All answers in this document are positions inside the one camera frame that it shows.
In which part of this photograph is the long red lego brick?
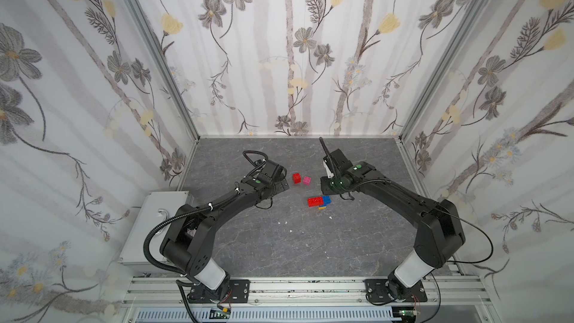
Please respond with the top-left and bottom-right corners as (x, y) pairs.
(307, 197), (324, 207)

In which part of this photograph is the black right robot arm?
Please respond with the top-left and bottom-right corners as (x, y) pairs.
(321, 147), (466, 301)

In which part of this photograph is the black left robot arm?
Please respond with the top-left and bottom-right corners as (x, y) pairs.
(143, 160), (288, 301)

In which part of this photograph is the small red lego brick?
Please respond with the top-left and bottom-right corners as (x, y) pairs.
(292, 173), (301, 184)

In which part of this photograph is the grey metal control box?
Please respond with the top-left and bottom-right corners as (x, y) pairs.
(119, 191), (194, 273)

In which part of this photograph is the small green circuit board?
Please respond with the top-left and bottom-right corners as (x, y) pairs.
(209, 308), (231, 319)

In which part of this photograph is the black corrugated cable conduit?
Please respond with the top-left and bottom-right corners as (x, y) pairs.
(143, 192), (239, 277)

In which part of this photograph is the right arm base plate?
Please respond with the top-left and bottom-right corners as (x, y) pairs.
(364, 279), (428, 305)

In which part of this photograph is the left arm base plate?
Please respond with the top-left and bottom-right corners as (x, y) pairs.
(186, 279), (251, 304)

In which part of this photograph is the white slotted cable duct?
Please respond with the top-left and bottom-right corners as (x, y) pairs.
(132, 307), (402, 322)

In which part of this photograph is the aluminium frame rail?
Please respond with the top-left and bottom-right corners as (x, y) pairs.
(121, 275), (493, 308)

